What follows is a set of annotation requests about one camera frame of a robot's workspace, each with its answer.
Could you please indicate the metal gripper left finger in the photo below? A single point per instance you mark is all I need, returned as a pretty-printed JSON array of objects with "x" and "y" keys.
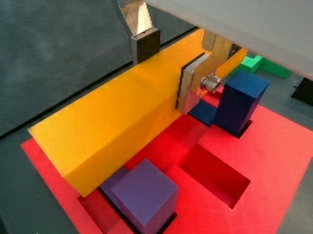
[{"x": 143, "y": 34}]

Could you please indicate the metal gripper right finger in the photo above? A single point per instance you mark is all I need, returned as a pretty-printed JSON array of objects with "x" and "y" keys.
[{"x": 203, "y": 72}]

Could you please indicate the long yellow block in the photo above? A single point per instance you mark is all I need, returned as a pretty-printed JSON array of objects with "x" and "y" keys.
[{"x": 95, "y": 134}]

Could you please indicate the red slotted board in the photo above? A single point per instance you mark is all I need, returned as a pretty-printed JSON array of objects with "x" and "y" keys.
[{"x": 235, "y": 181}]

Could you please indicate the dark blue U block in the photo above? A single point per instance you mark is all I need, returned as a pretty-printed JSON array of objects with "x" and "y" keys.
[{"x": 240, "y": 95}]

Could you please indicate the green zigzag block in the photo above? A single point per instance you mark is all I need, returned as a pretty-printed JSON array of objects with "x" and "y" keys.
[{"x": 259, "y": 63}]

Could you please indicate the purple U block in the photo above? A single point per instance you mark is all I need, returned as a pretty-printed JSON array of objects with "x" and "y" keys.
[{"x": 144, "y": 195}]

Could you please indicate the black angle bracket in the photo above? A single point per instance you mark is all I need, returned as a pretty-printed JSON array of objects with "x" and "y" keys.
[{"x": 303, "y": 92}]

